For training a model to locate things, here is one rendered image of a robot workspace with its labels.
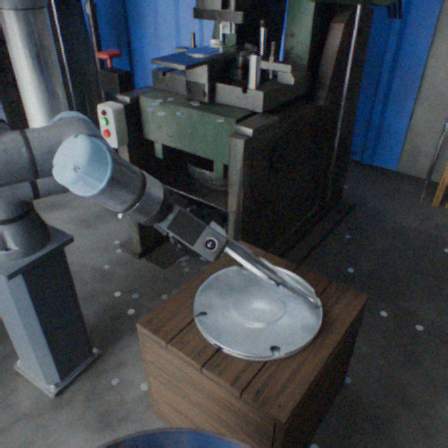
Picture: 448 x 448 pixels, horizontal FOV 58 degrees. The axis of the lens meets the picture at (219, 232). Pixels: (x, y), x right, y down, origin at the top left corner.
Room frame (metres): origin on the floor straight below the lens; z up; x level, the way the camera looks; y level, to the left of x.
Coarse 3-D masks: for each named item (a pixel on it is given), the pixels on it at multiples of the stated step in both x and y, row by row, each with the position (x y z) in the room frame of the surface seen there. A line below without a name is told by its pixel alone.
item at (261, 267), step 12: (228, 240) 0.78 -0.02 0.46; (228, 252) 0.59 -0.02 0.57; (240, 252) 0.67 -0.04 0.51; (252, 264) 0.63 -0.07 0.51; (264, 264) 0.69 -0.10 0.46; (264, 276) 0.55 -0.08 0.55; (276, 276) 0.62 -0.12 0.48; (288, 276) 0.75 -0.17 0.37; (288, 288) 0.60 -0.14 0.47; (300, 288) 0.71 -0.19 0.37; (300, 300) 0.54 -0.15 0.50; (312, 300) 0.64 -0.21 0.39
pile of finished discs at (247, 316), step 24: (216, 288) 0.72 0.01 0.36; (240, 288) 0.72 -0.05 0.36; (264, 288) 0.71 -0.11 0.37; (312, 288) 0.71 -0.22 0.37; (216, 312) 0.64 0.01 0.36; (240, 312) 0.63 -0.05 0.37; (264, 312) 0.63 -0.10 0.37; (288, 312) 0.64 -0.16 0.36; (312, 312) 0.64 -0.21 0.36; (216, 336) 0.57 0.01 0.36; (240, 336) 0.57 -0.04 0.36; (264, 336) 0.57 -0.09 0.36; (288, 336) 0.57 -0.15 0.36; (312, 336) 0.57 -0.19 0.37; (264, 360) 0.52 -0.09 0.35
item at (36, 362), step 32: (32, 256) 0.73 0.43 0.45; (64, 256) 0.81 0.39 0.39; (0, 288) 0.71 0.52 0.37; (32, 288) 0.71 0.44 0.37; (64, 288) 0.77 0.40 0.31; (32, 320) 0.69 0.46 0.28; (64, 320) 0.75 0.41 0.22; (32, 352) 0.69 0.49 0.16; (64, 352) 0.73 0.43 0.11; (96, 352) 0.80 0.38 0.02; (64, 384) 0.69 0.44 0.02
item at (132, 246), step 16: (128, 96) 1.33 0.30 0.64; (128, 112) 1.32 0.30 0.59; (128, 128) 1.31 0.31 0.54; (128, 144) 1.31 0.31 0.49; (144, 144) 1.38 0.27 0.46; (128, 160) 1.30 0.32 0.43; (144, 160) 1.37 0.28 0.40; (160, 160) 1.43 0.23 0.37; (176, 160) 1.49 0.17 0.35; (160, 176) 1.41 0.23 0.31; (176, 192) 1.49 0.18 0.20; (208, 208) 1.64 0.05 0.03; (128, 240) 1.38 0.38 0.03; (144, 240) 1.32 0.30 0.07; (160, 240) 1.39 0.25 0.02
